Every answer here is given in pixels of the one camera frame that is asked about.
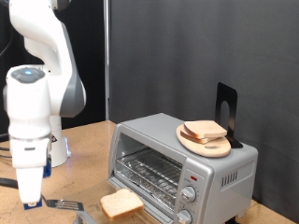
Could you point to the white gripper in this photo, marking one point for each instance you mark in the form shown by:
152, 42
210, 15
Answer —
29, 174

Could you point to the metal spatula with blue block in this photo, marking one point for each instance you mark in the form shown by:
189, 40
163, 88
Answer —
64, 204

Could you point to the glass oven door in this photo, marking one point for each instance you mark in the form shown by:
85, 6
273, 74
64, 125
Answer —
90, 199

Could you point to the white bread slice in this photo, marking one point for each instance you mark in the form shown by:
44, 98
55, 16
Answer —
193, 138
121, 203

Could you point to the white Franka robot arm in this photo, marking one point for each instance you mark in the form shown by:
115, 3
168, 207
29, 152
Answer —
40, 87

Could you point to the silver toaster oven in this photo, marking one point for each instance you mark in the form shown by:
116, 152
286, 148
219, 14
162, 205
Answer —
162, 133

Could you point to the silver oven knob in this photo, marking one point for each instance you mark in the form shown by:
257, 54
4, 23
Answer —
188, 193
183, 216

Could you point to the red oven indicator light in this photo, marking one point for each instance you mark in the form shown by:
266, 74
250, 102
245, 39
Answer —
194, 178

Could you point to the vertical metal pole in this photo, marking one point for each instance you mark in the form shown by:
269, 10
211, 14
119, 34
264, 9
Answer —
106, 62

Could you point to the black curtain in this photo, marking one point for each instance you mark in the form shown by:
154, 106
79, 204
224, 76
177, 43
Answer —
90, 46

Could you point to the round wooden board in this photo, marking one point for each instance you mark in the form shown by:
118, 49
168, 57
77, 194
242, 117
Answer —
211, 149

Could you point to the tan bread slice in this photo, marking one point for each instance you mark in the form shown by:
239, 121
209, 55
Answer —
205, 128

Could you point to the black metal bookend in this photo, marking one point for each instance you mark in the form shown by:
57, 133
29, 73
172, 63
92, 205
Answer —
232, 96

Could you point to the dark grey backdrop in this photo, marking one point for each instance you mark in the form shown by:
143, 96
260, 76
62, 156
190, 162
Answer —
202, 46

